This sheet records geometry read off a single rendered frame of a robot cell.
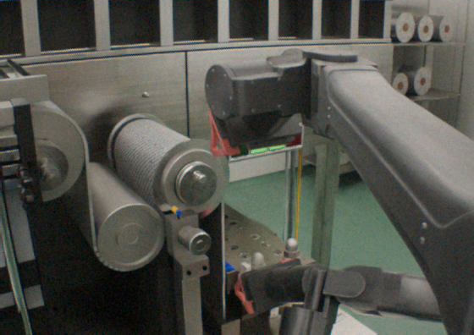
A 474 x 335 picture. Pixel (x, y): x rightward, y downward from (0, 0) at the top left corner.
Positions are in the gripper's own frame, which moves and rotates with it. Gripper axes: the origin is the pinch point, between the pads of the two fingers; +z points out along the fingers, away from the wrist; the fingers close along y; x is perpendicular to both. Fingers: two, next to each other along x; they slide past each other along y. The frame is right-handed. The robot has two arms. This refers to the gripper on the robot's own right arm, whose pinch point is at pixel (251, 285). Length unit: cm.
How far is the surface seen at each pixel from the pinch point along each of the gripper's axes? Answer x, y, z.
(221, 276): 2.1, -0.3, 10.9
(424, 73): 113, 360, 206
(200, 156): 23.6, -5.5, -3.5
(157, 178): 21.4, -13.0, -1.6
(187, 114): 40.1, 8.5, 26.8
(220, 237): 9.7, -0.4, 6.6
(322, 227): 3, 71, 67
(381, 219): -11, 224, 189
